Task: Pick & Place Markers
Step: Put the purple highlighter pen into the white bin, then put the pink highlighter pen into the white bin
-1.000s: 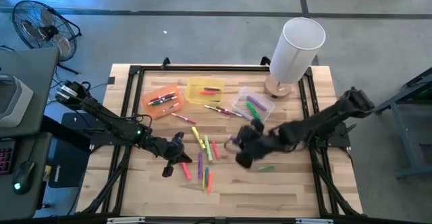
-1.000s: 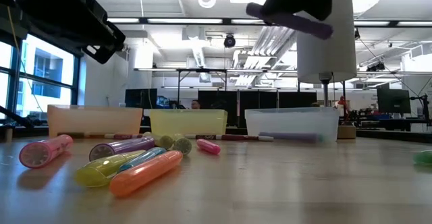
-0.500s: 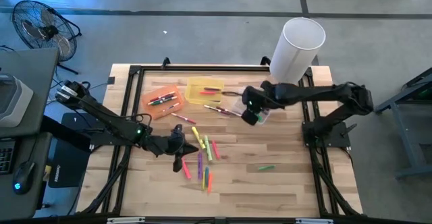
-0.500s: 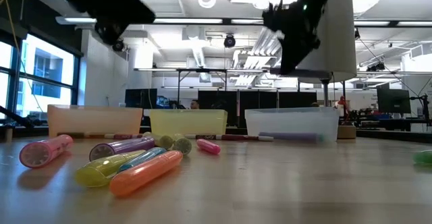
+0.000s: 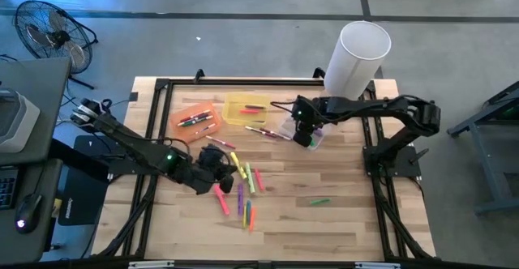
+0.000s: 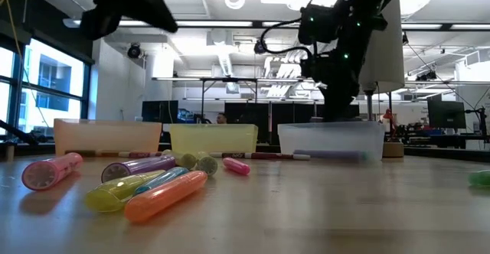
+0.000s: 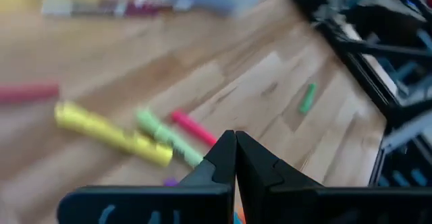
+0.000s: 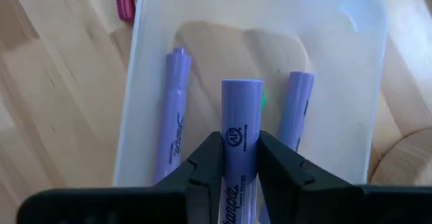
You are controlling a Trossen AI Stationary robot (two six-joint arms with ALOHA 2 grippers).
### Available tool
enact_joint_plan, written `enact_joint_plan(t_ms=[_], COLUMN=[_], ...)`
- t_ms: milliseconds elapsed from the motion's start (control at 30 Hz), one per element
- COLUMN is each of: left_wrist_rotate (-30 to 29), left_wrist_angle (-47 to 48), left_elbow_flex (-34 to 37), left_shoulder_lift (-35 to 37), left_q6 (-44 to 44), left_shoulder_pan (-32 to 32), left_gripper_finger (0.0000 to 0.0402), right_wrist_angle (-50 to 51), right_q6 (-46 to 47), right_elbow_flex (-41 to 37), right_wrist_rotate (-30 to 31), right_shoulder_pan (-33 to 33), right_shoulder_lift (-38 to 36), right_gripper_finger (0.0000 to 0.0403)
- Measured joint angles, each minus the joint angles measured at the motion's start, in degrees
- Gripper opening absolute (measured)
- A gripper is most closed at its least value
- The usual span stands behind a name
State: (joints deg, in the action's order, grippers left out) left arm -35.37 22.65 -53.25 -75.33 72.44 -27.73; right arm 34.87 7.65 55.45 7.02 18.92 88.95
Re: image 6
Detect blue translucent highlighter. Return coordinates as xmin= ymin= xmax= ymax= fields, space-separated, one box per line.
xmin=132 ymin=166 xmax=191 ymax=196

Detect yellow labelled highlighter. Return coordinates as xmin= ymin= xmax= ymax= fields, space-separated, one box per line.
xmin=194 ymin=151 xmax=219 ymax=177

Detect yellow translucent highlighter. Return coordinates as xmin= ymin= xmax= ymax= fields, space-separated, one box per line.
xmin=84 ymin=169 xmax=166 ymax=213

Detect white cylindrical lamp shade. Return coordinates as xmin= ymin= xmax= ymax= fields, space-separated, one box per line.
xmin=358 ymin=0 xmax=406 ymax=94

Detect yellow translucent plastic bin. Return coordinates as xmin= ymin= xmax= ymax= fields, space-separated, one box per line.
xmin=169 ymin=123 xmax=260 ymax=155

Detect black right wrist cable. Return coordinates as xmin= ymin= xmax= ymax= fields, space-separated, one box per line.
xmin=260 ymin=16 xmax=321 ymax=70

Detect red background object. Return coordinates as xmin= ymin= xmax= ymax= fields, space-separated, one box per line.
xmin=382 ymin=108 xmax=397 ymax=133

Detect long ceiling light bar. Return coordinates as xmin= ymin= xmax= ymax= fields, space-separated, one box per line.
xmin=63 ymin=18 xmax=490 ymax=31

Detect purple translucent highlighter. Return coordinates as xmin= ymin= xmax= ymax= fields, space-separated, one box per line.
xmin=100 ymin=155 xmax=178 ymax=184

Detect maroon dry-erase marker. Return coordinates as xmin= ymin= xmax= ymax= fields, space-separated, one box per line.
xmin=209 ymin=151 xmax=279 ymax=161

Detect cluttered background desk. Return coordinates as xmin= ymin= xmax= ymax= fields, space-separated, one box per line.
xmin=405 ymin=131 xmax=490 ymax=151

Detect purple opaque highlighter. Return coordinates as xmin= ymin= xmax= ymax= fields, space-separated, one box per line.
xmin=293 ymin=148 xmax=369 ymax=163

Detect brown dry-erase marker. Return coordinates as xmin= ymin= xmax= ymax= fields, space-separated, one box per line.
xmin=277 ymin=152 xmax=312 ymax=161

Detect black computer monitor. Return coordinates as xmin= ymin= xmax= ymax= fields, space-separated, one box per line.
xmin=141 ymin=99 xmax=179 ymax=124
xmin=427 ymin=99 xmax=468 ymax=130

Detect large office window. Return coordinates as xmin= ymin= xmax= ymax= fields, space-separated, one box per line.
xmin=0 ymin=35 xmax=93 ymax=132

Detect small green highlighter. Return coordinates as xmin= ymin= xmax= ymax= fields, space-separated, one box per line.
xmin=467 ymin=169 xmax=490 ymax=188

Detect pink opaque highlighter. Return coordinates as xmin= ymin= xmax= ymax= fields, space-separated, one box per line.
xmin=222 ymin=157 xmax=252 ymax=177

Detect black overhead metal rack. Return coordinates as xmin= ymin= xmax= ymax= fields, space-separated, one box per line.
xmin=152 ymin=77 xmax=319 ymax=106

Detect dark office partition panels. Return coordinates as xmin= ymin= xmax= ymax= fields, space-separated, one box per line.
xmin=224 ymin=101 xmax=361 ymax=145

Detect red dry-erase marker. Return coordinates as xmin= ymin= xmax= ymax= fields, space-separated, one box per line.
xmin=117 ymin=151 xmax=163 ymax=159

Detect metal lamp pole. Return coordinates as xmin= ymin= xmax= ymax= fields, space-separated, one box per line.
xmin=362 ymin=89 xmax=378 ymax=123

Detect black ceiling camera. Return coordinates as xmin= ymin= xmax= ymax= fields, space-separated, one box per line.
xmin=126 ymin=42 xmax=143 ymax=60
xmin=253 ymin=38 xmax=268 ymax=56

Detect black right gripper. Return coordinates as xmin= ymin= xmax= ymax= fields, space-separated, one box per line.
xmin=300 ymin=54 xmax=364 ymax=123

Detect pink translucent highlighter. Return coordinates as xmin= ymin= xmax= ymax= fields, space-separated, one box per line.
xmin=21 ymin=151 xmax=84 ymax=192

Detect orange translucent plastic bin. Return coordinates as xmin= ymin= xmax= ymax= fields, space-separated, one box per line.
xmin=53 ymin=118 xmax=163 ymax=158

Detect orange translucent highlighter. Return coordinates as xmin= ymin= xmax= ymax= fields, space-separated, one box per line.
xmin=123 ymin=170 xmax=209 ymax=224

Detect clear plastic bin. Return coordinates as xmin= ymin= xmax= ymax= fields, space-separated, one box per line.
xmin=277 ymin=121 xmax=386 ymax=162

